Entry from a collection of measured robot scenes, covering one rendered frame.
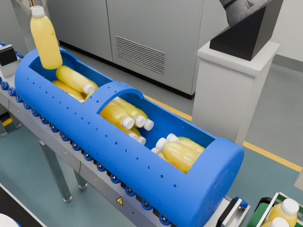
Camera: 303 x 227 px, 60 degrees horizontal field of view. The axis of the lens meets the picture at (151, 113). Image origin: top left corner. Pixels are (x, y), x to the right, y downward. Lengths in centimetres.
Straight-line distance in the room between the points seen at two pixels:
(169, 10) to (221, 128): 127
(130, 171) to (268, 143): 193
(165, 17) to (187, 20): 23
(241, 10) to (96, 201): 154
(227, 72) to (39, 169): 165
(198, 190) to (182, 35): 195
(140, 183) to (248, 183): 155
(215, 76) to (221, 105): 18
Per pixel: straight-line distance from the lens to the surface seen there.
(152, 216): 92
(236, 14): 132
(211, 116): 157
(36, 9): 90
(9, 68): 166
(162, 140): 78
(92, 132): 83
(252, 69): 130
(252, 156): 239
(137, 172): 73
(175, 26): 247
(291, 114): 296
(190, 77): 261
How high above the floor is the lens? 175
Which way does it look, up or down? 42 degrees down
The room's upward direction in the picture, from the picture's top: straight up
